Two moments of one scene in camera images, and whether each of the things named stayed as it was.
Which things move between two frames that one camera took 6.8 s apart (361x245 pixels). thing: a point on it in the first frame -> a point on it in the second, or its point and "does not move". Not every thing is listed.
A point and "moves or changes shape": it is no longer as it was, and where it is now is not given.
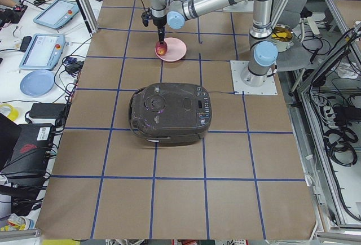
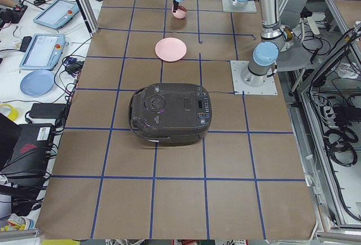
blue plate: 37,83 does not move
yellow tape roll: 14,113 does not move
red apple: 161,49 moves or changes shape
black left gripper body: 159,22 -> 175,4
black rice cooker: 171,113 does not move
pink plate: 176,49 does not move
